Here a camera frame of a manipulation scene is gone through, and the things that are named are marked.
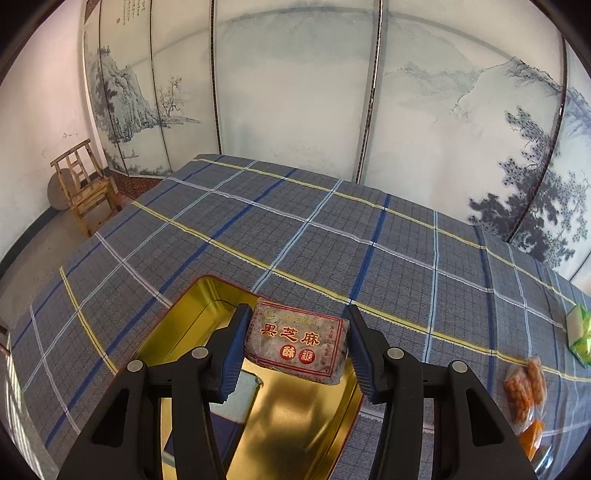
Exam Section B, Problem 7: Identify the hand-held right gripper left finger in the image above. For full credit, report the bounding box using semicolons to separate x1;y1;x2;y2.
58;304;252;480

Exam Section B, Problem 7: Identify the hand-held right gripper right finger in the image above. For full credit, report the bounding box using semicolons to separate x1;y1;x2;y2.
342;305;539;480

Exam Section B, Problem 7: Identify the brown red-label candy packet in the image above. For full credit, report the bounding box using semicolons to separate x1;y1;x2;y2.
243;298;352;385

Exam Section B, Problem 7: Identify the gold metal tin box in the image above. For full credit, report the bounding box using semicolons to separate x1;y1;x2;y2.
121;275;365;480

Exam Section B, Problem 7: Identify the orange snack packet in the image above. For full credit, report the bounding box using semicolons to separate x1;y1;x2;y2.
517;418;546;462

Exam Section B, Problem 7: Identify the clear bag of fried snacks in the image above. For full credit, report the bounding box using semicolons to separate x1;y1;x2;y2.
502;356;548;428

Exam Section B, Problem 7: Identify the blue grey checked cloth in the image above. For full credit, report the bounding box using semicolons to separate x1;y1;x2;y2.
4;154;591;480

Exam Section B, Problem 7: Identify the green snack packet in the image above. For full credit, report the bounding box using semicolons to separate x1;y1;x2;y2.
566;305;591;363

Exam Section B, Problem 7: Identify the wooden chair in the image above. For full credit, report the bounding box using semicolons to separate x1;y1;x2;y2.
50;139;123;238

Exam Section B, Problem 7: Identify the grey round board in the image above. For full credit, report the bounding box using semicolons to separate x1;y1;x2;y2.
47;169;70;212

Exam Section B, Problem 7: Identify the painted landscape folding screen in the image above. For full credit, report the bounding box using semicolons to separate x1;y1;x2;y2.
83;0;591;282

